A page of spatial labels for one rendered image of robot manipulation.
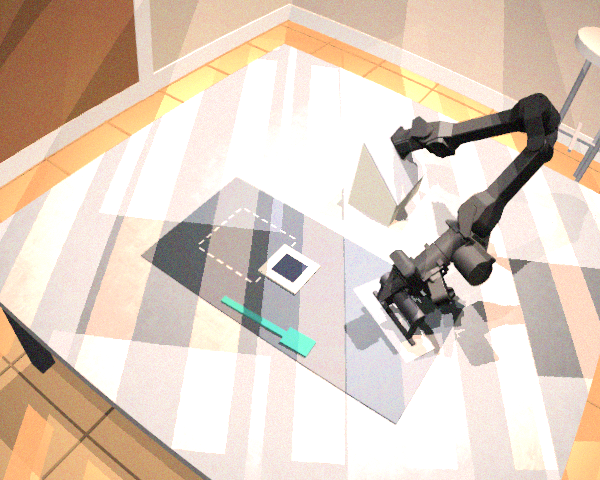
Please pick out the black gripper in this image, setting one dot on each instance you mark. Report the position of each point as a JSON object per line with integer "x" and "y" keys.
{"x": 407, "y": 271}

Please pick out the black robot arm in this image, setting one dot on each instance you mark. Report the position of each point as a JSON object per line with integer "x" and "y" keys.
{"x": 466, "y": 242}

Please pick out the white square tile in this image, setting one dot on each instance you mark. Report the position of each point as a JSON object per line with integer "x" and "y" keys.
{"x": 289, "y": 268}

